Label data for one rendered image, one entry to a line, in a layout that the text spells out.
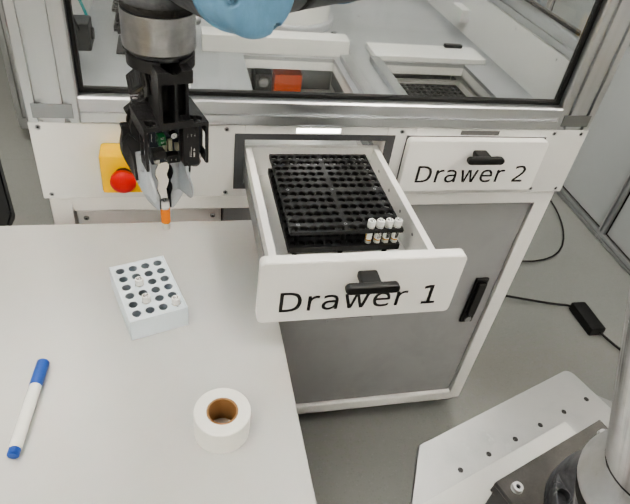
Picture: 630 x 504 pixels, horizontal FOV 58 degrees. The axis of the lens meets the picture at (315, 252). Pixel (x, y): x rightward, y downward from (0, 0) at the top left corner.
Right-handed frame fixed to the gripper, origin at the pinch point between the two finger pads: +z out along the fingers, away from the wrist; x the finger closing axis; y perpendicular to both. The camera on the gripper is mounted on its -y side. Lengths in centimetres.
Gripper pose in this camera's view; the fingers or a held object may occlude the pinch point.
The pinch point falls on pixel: (163, 195)
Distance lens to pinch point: 76.0
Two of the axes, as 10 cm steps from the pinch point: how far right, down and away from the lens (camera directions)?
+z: -1.3, 7.6, 6.4
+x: 8.8, -2.2, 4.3
